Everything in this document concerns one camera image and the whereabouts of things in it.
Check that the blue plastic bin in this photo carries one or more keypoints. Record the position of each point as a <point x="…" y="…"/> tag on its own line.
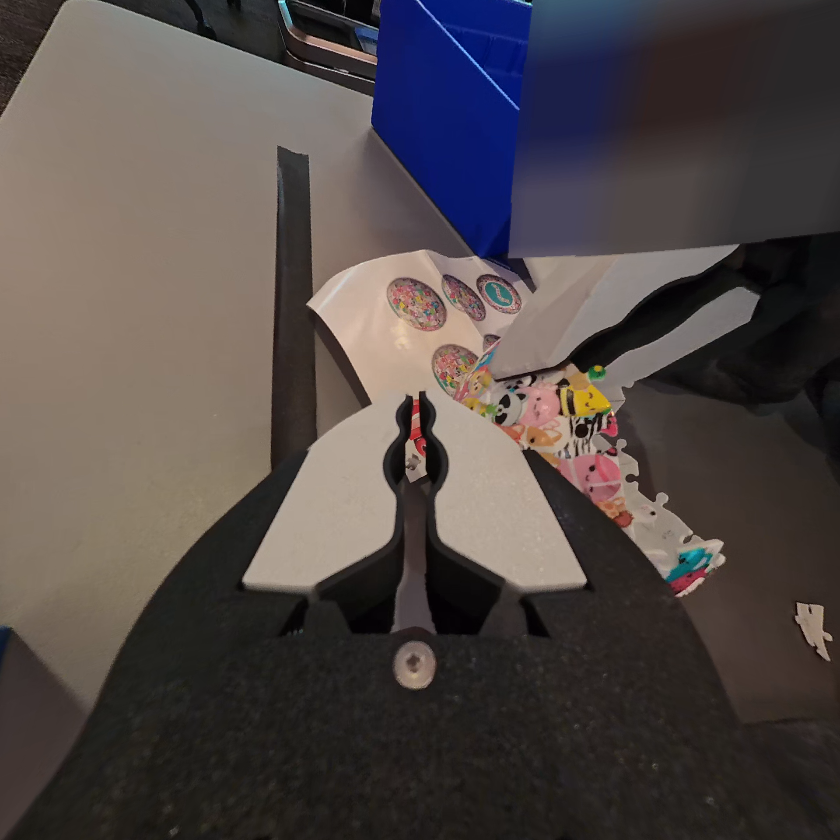
<point x="446" y="118"/>

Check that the white puzzle piece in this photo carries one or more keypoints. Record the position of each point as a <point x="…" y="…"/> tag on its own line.
<point x="814" y="627"/>

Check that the colourful puzzle box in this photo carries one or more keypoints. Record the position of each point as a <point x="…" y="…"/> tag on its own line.
<point x="5" y="646"/>

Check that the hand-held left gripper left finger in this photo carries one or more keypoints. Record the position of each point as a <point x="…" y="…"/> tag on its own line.
<point x="321" y="525"/>

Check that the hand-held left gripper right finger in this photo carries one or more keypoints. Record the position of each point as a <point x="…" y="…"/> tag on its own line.
<point x="505" y="525"/>

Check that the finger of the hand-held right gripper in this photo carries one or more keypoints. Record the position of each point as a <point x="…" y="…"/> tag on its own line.
<point x="590" y="302"/>
<point x="689" y="321"/>

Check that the puzzle instruction sheet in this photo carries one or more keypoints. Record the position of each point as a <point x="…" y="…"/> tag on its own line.
<point x="367" y="308"/>

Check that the colourful puzzle ball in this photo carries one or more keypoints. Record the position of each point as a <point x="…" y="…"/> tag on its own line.
<point x="577" y="446"/>

